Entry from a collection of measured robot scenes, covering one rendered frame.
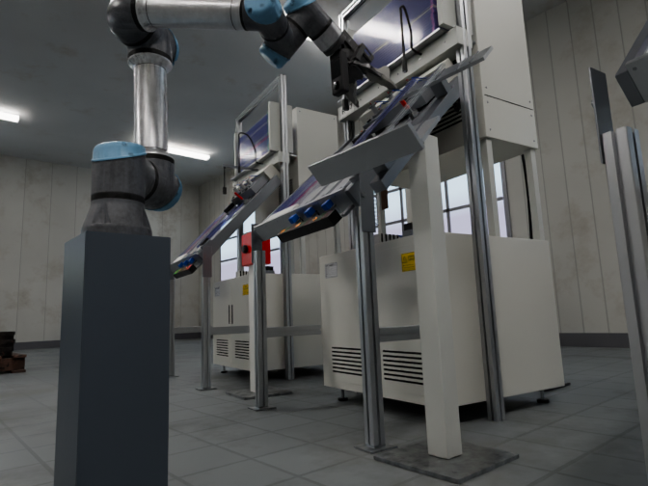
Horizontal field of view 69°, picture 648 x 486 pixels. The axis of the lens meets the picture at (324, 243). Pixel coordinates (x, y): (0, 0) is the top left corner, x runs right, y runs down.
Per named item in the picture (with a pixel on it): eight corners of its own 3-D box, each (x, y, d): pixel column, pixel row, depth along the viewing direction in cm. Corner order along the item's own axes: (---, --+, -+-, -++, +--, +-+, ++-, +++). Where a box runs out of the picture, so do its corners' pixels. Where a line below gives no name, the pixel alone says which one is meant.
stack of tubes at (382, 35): (435, 30, 175) (430, -35, 179) (355, 89, 218) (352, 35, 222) (459, 40, 182) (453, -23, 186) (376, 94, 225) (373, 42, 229)
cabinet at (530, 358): (444, 430, 144) (429, 229, 153) (323, 400, 203) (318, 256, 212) (567, 402, 178) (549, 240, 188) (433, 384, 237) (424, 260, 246)
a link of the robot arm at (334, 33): (326, 32, 120) (306, 46, 126) (337, 46, 122) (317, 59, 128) (336, 14, 123) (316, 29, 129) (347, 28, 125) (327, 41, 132)
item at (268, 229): (356, 207, 141) (341, 189, 140) (263, 241, 197) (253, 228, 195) (358, 204, 142) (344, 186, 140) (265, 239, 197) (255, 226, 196)
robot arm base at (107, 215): (91, 231, 98) (93, 185, 100) (72, 242, 109) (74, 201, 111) (162, 237, 108) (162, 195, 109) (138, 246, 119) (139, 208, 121)
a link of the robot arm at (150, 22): (90, -27, 115) (280, -26, 104) (119, 2, 126) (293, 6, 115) (80, 17, 114) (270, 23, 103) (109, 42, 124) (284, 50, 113)
